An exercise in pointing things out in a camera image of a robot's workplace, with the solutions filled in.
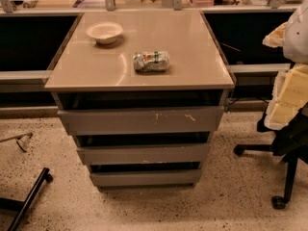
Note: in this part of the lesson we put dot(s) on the grey top drawer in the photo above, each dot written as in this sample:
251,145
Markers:
141,121

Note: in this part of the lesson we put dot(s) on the grey drawer cabinet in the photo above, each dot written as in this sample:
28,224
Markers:
93,76

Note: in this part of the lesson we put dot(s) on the black office chair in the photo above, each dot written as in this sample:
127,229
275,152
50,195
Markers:
291,142

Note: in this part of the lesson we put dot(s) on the grey drawer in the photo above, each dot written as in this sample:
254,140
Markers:
146,178
141,121
121,155

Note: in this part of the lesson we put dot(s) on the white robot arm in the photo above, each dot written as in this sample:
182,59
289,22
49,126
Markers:
290,90

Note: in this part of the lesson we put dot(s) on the white paper bowl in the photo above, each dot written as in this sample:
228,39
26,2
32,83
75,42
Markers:
104,32

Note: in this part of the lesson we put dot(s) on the metal tool on floor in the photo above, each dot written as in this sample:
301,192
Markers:
21,140

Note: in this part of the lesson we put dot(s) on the crumpled snack bag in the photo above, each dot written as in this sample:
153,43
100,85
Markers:
155,61

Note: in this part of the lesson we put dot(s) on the grey bottom drawer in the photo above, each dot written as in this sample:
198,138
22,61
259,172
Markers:
146,178

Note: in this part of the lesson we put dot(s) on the grey middle drawer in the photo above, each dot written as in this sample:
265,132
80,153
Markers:
121,155

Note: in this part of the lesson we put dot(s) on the black chair base leg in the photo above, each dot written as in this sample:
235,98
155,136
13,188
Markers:
21,207

